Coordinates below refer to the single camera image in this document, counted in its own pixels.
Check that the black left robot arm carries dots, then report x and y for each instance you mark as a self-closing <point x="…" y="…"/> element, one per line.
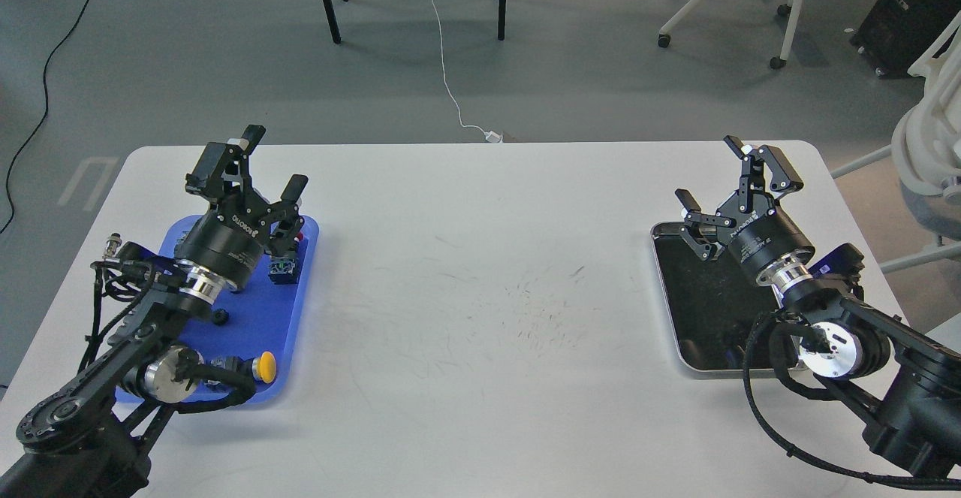
<point x="93" y="437"/>

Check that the blue plastic tray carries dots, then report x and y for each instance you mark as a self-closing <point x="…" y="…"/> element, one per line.
<point x="264" y="317"/>

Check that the black equipment case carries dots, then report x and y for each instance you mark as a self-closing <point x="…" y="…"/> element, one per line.
<point x="895" y="33"/>

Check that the yellow push button switch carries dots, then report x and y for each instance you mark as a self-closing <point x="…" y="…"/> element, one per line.
<point x="263" y="368"/>

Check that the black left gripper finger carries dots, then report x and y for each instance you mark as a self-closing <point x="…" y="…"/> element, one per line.
<point x="283" y="221"/>
<point x="222" y="171"/>

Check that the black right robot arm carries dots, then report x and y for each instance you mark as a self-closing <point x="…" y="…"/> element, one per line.
<point x="826" y="343"/>

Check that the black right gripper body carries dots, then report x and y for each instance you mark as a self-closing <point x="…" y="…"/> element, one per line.
<point x="761" y="235"/>

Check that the small black gear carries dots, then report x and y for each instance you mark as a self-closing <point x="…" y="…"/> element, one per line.
<point x="220" y="317"/>

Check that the red push button switch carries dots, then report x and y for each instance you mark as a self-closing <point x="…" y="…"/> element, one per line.
<point x="285" y="268"/>

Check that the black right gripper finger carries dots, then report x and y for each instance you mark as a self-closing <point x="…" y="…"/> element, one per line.
<point x="766" y="175"/>
<point x="709" y="236"/>

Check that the silver metal tray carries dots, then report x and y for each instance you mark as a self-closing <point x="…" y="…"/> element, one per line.
<point x="712" y="306"/>

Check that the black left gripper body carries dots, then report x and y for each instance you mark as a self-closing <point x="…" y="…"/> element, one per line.
<point x="230" y="240"/>

